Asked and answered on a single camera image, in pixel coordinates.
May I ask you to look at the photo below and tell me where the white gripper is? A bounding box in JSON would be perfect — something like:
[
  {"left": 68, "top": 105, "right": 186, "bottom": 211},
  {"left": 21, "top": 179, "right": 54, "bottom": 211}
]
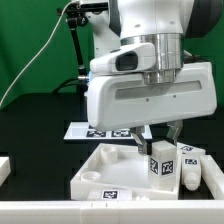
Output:
[{"left": 87, "top": 43, "right": 217, "bottom": 155}]

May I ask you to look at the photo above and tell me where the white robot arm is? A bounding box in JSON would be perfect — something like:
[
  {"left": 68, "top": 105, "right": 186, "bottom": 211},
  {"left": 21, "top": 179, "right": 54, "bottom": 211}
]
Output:
[{"left": 87, "top": 0, "right": 223, "bottom": 155}]

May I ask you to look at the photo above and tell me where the white cable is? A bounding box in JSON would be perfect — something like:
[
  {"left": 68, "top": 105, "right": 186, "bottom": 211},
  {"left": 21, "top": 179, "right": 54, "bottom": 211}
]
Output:
[{"left": 0, "top": 0, "right": 81, "bottom": 108}]

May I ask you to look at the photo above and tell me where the white base tag sheet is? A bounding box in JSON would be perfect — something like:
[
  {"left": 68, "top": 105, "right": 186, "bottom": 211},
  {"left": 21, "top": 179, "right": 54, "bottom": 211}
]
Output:
[{"left": 63, "top": 121, "right": 153, "bottom": 141}]

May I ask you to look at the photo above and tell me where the white left obstacle wall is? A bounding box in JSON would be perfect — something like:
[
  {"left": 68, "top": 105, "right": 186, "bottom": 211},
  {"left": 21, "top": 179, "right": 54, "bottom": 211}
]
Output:
[{"left": 0, "top": 157, "right": 11, "bottom": 186}]

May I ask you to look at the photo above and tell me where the white square tabletop part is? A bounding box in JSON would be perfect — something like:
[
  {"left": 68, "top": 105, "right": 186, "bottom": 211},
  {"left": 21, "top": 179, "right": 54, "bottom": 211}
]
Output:
[{"left": 70, "top": 143, "right": 182, "bottom": 200}]

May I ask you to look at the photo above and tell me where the white right obstacle wall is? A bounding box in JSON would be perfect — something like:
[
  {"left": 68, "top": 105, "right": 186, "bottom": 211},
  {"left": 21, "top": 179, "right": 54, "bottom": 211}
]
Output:
[{"left": 200, "top": 155, "right": 224, "bottom": 200}]

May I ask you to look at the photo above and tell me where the black camera stand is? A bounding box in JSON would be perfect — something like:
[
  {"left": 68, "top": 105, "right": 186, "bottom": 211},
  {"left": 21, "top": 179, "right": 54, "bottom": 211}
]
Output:
[{"left": 53, "top": 1, "right": 108, "bottom": 94}]

